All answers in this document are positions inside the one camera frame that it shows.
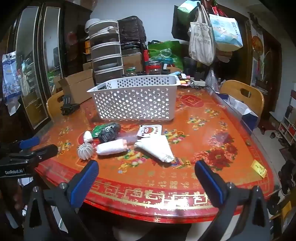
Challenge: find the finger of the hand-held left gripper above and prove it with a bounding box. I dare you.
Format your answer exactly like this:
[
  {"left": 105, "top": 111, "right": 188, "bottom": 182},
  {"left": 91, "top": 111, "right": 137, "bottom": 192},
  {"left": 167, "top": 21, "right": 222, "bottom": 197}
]
[
  {"left": 19, "top": 136, "right": 41, "bottom": 150},
  {"left": 22, "top": 144, "right": 59, "bottom": 163}
]

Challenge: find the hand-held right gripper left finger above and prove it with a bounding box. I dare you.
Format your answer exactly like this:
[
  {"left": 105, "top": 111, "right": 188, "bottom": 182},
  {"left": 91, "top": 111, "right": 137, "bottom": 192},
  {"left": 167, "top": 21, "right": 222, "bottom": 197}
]
[{"left": 23, "top": 160, "right": 100, "bottom": 241}]

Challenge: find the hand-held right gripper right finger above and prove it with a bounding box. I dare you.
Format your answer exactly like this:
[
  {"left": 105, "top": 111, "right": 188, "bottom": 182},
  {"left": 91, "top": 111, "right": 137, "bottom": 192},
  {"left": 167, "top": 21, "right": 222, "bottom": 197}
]
[{"left": 194, "top": 160, "right": 271, "bottom": 241}]

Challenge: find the white ribbed ball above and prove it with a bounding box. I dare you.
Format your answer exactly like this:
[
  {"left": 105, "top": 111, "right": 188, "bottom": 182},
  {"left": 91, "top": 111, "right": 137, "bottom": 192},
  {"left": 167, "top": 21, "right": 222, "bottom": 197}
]
[{"left": 77, "top": 143, "right": 94, "bottom": 160}]

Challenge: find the white towel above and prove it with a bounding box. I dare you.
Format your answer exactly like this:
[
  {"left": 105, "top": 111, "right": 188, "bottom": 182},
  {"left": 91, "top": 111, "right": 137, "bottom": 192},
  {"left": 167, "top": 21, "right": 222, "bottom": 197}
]
[{"left": 96, "top": 138, "right": 127, "bottom": 156}]

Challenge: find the black snack packet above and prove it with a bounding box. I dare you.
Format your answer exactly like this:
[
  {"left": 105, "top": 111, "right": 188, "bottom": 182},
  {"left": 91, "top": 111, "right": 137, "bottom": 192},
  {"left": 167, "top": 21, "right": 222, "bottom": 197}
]
[{"left": 99, "top": 123, "right": 121, "bottom": 143}]

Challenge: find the white triangular cloth bag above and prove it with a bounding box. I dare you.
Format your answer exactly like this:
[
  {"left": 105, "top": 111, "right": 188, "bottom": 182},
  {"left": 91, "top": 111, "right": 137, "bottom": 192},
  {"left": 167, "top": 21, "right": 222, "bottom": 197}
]
[{"left": 134, "top": 135, "right": 175, "bottom": 163}]

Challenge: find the clear plastic packet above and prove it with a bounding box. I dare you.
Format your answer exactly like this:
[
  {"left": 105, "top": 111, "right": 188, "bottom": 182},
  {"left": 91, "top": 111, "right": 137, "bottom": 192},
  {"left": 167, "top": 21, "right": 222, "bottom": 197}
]
[{"left": 119, "top": 132, "right": 141, "bottom": 146}]

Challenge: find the red and white snack packet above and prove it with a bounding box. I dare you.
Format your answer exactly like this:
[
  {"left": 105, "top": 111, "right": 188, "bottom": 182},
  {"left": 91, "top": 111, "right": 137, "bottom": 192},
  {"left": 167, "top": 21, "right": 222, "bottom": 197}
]
[{"left": 137, "top": 125, "right": 162, "bottom": 139}]

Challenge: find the white perforated plastic basket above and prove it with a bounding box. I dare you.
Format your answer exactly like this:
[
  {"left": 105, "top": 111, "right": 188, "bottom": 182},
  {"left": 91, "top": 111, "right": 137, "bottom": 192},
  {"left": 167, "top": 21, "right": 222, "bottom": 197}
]
[{"left": 87, "top": 75, "right": 181, "bottom": 121}]

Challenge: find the black clip stand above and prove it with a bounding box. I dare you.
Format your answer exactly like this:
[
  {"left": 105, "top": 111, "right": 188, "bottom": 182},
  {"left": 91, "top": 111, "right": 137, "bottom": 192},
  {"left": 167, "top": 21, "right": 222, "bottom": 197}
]
[{"left": 60, "top": 95, "right": 80, "bottom": 115}]

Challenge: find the yellow card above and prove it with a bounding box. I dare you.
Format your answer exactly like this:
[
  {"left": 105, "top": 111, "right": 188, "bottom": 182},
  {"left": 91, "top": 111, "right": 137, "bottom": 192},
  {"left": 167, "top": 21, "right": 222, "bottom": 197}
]
[{"left": 251, "top": 159, "right": 267, "bottom": 178}]

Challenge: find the red floral tablecloth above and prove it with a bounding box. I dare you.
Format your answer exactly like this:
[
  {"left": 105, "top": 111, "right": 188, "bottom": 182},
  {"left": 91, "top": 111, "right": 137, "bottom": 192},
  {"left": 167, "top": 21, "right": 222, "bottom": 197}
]
[{"left": 33, "top": 87, "right": 281, "bottom": 224}]

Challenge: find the blue printed plastic bag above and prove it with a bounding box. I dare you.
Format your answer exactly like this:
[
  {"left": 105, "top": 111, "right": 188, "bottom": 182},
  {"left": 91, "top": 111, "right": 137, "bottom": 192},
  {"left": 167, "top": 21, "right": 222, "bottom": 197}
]
[{"left": 2, "top": 51, "right": 21, "bottom": 116}]

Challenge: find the large open cardboard box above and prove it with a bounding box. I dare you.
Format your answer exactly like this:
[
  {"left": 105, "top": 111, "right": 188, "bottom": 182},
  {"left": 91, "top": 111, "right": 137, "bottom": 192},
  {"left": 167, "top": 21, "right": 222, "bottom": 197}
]
[{"left": 58, "top": 69, "right": 94, "bottom": 105}]

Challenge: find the dark glass door cabinet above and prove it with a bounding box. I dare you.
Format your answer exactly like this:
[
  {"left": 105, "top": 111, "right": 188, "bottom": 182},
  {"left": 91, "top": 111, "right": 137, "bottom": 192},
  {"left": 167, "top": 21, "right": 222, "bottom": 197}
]
[{"left": 14, "top": 5, "right": 65, "bottom": 129}]

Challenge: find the blue and white paper bag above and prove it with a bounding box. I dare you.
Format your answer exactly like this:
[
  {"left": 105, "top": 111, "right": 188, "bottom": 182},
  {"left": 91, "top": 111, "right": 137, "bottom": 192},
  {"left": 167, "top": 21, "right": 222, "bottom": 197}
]
[{"left": 216, "top": 91, "right": 259, "bottom": 135}]

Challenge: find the white shoe rack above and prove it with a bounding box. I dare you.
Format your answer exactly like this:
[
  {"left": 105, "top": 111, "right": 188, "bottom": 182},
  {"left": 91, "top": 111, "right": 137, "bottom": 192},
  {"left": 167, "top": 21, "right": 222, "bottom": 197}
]
[{"left": 277, "top": 100, "right": 296, "bottom": 146}]

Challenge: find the clear plastic bag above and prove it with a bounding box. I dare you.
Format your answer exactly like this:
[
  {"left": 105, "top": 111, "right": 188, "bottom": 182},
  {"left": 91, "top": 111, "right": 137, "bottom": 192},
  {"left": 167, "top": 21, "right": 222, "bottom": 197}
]
[{"left": 205, "top": 67, "right": 220, "bottom": 92}]

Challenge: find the stacked clear drawer unit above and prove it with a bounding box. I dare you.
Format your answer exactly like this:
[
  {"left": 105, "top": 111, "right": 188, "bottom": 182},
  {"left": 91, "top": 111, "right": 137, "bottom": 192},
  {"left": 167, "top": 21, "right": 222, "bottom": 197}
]
[{"left": 88, "top": 20, "right": 124, "bottom": 85}]

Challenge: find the brown cardboard box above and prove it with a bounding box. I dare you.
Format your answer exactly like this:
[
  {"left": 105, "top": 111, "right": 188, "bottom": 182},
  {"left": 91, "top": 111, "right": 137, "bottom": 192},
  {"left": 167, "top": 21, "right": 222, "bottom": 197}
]
[{"left": 121, "top": 52, "right": 143, "bottom": 75}]

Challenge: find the red glass jar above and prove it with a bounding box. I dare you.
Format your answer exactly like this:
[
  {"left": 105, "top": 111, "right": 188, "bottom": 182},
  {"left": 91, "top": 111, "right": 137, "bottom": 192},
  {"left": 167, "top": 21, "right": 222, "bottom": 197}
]
[{"left": 145, "top": 60, "right": 162, "bottom": 75}]

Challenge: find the green shopping bag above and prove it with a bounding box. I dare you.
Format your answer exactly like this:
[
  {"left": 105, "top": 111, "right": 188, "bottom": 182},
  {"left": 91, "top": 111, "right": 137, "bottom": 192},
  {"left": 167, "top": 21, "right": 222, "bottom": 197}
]
[{"left": 148, "top": 40, "right": 184, "bottom": 71}]

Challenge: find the beige canvas tote bag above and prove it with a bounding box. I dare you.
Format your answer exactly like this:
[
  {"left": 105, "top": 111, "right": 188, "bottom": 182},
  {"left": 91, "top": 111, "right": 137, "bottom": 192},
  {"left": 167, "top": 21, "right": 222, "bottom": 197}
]
[{"left": 188, "top": 5, "right": 215, "bottom": 66}]

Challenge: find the blue printed paper bag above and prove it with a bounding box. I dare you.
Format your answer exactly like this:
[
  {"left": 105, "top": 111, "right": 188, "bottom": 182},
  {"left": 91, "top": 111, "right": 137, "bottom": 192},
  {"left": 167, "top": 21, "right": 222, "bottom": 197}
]
[{"left": 209, "top": 13, "right": 244, "bottom": 52}]

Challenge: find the black hanging bag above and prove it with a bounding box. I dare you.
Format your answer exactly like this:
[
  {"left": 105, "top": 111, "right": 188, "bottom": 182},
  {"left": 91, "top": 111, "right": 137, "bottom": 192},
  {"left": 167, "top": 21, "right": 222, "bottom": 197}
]
[{"left": 171, "top": 5, "right": 192, "bottom": 44}]

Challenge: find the green gift bag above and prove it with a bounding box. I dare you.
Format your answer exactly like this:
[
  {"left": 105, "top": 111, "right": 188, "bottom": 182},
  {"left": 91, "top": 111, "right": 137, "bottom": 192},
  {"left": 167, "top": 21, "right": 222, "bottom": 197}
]
[{"left": 177, "top": 0, "right": 200, "bottom": 20}]

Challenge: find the wooden chair with handle hole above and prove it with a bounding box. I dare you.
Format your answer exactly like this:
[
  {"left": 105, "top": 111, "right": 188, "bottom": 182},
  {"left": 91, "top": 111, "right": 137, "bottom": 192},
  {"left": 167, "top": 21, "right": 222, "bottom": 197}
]
[{"left": 219, "top": 80, "right": 264, "bottom": 116}]

